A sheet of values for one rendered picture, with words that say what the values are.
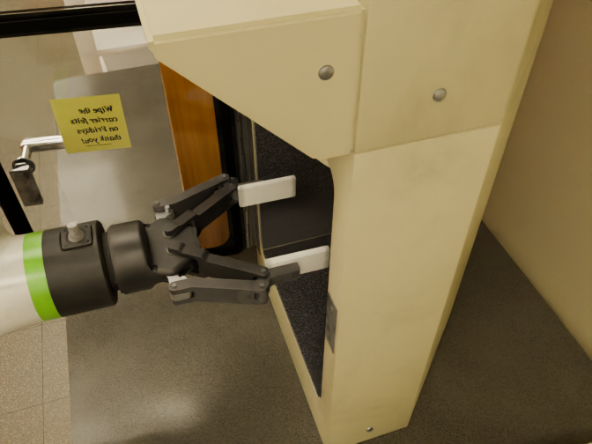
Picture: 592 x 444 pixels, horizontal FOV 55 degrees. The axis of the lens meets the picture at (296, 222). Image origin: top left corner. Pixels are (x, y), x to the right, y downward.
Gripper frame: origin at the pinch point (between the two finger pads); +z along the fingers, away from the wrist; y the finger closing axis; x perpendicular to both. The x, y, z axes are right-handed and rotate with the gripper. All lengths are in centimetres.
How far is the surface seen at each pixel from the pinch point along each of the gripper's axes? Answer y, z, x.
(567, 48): 11.9, 41.3, -9.2
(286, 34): -16.8, -6.2, -31.6
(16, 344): 85, -70, 119
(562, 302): -5.2, 42.0, 24.8
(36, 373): 72, -63, 119
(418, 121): -16.7, 2.6, -24.4
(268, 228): 11.8, -0.3, 12.5
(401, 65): -16.7, 0.8, -28.7
